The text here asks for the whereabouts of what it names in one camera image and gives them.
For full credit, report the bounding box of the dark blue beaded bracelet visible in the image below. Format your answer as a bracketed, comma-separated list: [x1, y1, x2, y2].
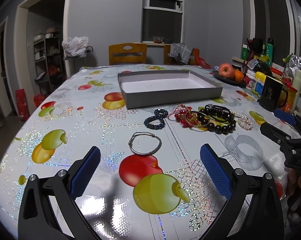
[143, 108, 169, 131]

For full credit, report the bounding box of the red apple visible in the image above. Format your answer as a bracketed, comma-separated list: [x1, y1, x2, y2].
[218, 63, 234, 79]

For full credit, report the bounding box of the yellow lid blue jar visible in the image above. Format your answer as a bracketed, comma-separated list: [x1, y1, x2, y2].
[252, 72, 266, 96]

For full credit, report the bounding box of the grey checked cloth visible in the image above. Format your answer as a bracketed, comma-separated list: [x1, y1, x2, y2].
[169, 43, 192, 64]

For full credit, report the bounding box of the black mug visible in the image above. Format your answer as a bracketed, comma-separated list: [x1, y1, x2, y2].
[259, 76, 288, 112]

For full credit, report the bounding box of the red bag on chair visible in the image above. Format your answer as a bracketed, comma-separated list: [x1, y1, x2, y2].
[188, 48, 211, 69]

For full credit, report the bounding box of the wooden chair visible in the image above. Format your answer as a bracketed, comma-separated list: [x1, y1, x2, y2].
[109, 43, 147, 66]
[163, 44, 172, 65]

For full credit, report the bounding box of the white plastic bag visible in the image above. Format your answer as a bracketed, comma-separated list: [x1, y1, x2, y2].
[62, 36, 89, 57]

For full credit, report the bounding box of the red box on floor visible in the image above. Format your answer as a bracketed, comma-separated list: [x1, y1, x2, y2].
[15, 89, 30, 121]

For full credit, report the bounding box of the pearl bracelet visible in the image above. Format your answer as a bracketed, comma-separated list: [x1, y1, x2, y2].
[231, 112, 260, 131]

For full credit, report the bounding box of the green bottle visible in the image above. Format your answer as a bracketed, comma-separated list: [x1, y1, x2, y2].
[266, 38, 274, 67]

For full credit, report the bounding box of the red bead gold bracelet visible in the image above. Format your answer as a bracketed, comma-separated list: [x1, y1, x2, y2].
[174, 103, 200, 129]

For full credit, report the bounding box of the window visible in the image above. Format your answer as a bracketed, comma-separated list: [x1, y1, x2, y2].
[141, 0, 184, 43]

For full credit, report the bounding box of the black fruit plate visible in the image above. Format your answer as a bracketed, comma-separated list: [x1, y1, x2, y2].
[212, 70, 246, 88]

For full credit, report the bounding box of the orange fruit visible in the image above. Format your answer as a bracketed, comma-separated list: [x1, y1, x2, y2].
[234, 69, 245, 83]

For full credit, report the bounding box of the silver bangle bracelet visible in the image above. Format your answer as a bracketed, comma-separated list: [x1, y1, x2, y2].
[128, 132, 162, 156]

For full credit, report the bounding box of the grey shallow cardboard tray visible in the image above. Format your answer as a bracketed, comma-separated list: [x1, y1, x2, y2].
[118, 70, 223, 109]

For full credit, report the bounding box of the person's right hand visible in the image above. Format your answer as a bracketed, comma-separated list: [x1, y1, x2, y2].
[286, 168, 301, 196]

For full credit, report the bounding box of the metal storage shelf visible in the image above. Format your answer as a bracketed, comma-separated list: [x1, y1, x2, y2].
[33, 27, 65, 95]

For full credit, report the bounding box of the large black bead bracelet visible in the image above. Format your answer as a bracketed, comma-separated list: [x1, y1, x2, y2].
[196, 103, 237, 134]

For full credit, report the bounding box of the fruit pattern tablecloth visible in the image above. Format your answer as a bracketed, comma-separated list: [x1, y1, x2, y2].
[0, 65, 298, 239]

